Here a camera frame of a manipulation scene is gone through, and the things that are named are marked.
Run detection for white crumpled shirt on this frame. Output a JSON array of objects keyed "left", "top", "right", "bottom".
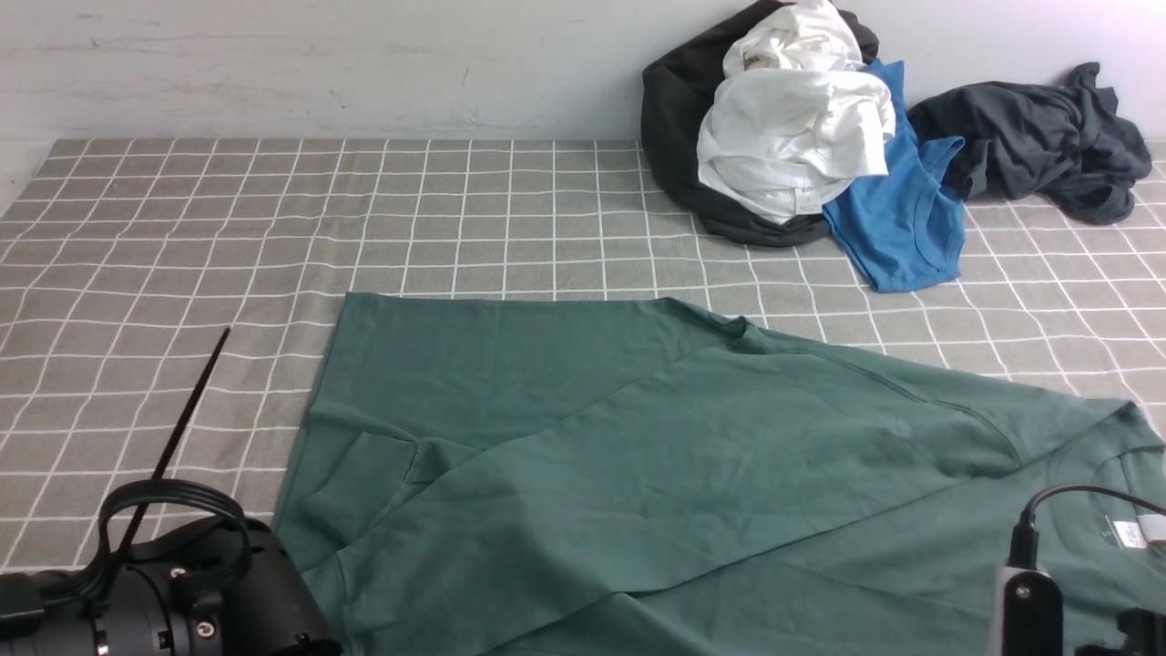
[{"left": 696, "top": 1, "right": 895, "bottom": 224}]

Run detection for black right camera cable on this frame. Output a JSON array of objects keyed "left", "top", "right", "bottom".
[{"left": 1006, "top": 485, "right": 1166, "bottom": 570}]

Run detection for blue shirt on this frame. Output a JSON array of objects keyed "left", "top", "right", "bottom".
[{"left": 824, "top": 61, "right": 965, "bottom": 292}]

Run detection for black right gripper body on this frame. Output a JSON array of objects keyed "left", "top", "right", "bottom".
[{"left": 1116, "top": 608, "right": 1166, "bottom": 656}]

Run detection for black garment under pile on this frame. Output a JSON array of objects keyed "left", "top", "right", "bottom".
[{"left": 640, "top": 1, "right": 880, "bottom": 248}]

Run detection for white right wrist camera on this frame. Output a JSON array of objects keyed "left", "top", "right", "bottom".
[{"left": 986, "top": 565, "right": 1065, "bottom": 655}]

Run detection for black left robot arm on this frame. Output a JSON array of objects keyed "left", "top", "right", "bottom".
[{"left": 3, "top": 519, "right": 344, "bottom": 655}]

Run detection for black cable tie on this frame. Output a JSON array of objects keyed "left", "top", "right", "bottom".
[{"left": 118, "top": 325, "right": 230, "bottom": 553}]

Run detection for beige grid-pattern tablecloth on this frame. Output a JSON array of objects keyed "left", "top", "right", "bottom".
[{"left": 1, "top": 137, "right": 1165, "bottom": 570}]

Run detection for green long-sleeved shirt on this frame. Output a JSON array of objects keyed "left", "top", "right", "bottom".
[{"left": 275, "top": 292, "right": 1163, "bottom": 655}]

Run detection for dark grey crumpled shirt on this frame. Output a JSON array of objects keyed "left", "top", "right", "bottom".
[{"left": 907, "top": 62, "right": 1152, "bottom": 225}]

